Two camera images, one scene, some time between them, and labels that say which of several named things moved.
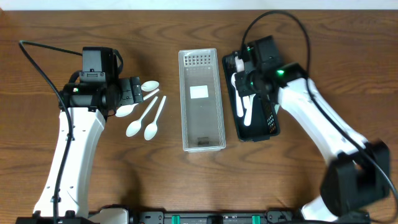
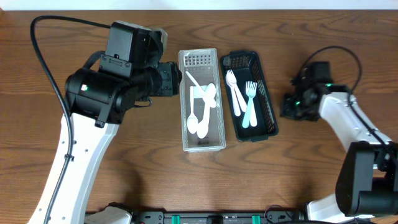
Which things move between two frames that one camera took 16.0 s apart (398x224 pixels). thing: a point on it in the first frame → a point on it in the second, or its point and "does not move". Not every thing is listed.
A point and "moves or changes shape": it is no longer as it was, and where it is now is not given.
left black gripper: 135,89 → 171,78
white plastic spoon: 151,130 → 209,97
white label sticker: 199,91 does not move
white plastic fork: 248,102 → 253,116
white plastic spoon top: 149,86 moves or changes shape
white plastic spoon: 134,127 → 209,97
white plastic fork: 251,98 → 231,78
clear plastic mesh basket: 202,114 does not move
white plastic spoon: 125,111 moves or changes shape
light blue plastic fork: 277,107 → 251,88
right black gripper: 242,90 → 286,111
